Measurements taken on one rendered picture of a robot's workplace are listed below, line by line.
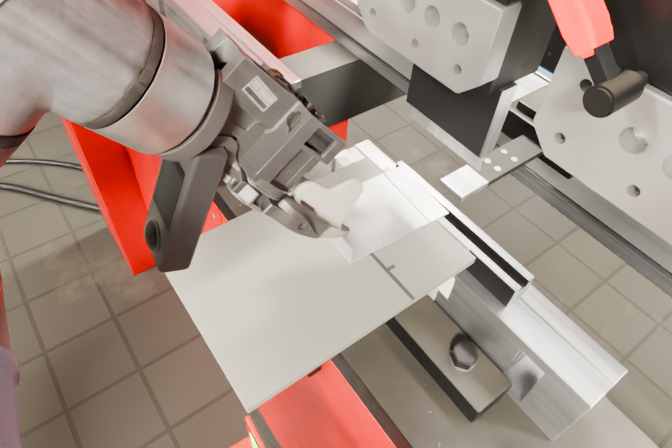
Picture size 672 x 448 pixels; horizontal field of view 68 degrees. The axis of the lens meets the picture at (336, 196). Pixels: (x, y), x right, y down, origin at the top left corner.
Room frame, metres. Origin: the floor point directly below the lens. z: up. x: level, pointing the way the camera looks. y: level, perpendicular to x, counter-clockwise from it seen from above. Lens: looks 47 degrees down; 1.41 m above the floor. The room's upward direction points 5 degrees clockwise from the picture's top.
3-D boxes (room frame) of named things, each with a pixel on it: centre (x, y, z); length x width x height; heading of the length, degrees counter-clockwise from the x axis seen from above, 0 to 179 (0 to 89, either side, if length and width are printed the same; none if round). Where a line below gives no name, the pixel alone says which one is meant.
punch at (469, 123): (0.39, -0.10, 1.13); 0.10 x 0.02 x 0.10; 40
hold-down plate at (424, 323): (0.32, -0.08, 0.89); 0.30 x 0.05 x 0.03; 40
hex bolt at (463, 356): (0.25, -0.15, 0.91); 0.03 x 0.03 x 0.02
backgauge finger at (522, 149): (0.48, -0.23, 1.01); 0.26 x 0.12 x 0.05; 130
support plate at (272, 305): (0.30, 0.01, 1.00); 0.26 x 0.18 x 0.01; 130
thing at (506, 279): (0.36, -0.13, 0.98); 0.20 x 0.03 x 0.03; 40
